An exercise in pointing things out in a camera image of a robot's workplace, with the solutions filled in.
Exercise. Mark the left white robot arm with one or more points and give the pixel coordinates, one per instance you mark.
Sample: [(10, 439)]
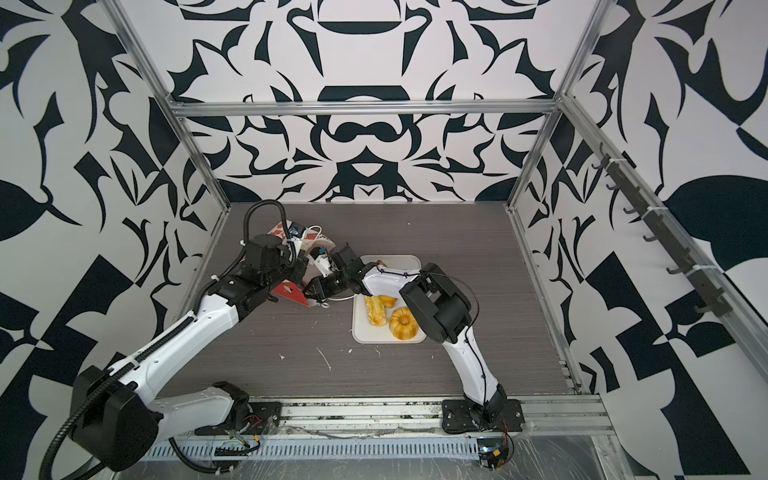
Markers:
[(117, 415)]

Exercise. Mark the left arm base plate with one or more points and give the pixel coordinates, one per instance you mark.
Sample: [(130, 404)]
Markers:
[(252, 418)]

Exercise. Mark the aluminium cage frame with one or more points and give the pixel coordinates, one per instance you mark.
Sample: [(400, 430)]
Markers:
[(743, 323)]

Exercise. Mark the orange fake croissant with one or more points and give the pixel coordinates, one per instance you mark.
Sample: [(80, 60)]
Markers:
[(387, 302)]

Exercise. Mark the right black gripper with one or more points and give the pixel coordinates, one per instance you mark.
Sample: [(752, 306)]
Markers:
[(322, 289)]

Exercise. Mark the small electronics board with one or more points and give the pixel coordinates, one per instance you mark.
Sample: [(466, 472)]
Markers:
[(493, 453)]

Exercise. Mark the round fluted yellow bun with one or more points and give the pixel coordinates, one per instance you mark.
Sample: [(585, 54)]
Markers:
[(403, 325)]

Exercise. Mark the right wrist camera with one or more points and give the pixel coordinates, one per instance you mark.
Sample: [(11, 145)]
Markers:
[(323, 263)]

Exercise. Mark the long yellow fake bread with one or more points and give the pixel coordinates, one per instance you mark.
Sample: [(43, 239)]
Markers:
[(376, 311)]

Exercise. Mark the white slotted cable duct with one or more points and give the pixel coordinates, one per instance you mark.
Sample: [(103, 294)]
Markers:
[(272, 449)]

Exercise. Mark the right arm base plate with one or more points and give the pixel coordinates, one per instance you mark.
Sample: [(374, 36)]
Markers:
[(460, 416)]

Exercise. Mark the white rectangular tray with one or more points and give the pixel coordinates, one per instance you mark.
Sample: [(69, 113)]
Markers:
[(362, 330)]

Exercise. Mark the grey wall hook rack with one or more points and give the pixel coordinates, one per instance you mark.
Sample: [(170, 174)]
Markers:
[(665, 230)]

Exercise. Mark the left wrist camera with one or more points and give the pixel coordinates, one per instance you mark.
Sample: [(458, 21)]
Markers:
[(295, 230)]

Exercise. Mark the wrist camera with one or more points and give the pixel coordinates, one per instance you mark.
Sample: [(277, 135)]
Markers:
[(323, 263), (295, 230)]

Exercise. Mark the red white paper bag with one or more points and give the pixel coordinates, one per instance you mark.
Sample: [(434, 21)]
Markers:
[(292, 289)]

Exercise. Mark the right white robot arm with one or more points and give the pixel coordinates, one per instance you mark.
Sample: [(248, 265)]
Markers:
[(439, 307)]

